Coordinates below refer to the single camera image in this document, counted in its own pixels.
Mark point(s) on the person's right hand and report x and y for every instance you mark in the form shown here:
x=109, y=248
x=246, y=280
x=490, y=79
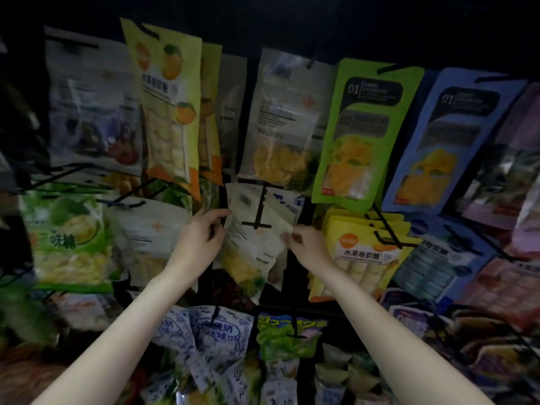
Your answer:
x=308, y=250

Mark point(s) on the person's left hand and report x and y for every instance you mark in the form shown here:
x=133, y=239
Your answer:
x=198, y=249

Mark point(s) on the white dried fruit pouch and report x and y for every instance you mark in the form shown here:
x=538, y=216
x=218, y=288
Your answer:
x=143, y=240

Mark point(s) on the row of white blue pouches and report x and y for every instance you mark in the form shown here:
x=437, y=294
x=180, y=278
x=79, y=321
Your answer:
x=207, y=341

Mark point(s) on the green dried mango packet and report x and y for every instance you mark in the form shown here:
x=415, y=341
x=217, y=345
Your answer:
x=363, y=139

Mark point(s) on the blue yellow curvy snack bag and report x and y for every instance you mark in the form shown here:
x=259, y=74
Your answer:
x=498, y=358
x=413, y=320

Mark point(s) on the green yellow-fruit snack bag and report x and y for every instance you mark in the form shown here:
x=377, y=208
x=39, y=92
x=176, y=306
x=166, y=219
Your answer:
x=67, y=244

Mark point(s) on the blue fruit roll candy packet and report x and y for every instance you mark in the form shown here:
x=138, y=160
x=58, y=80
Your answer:
x=443, y=261

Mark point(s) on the blue dried mango packet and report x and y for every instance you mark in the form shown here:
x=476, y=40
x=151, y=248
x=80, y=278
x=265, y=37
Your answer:
x=447, y=147

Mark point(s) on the red sliced snack bag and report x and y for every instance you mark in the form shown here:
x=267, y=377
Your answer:
x=506, y=291

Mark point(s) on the person's right forearm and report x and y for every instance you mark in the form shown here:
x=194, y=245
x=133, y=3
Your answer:
x=396, y=350

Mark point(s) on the person's left forearm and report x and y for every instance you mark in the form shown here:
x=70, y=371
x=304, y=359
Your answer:
x=110, y=350

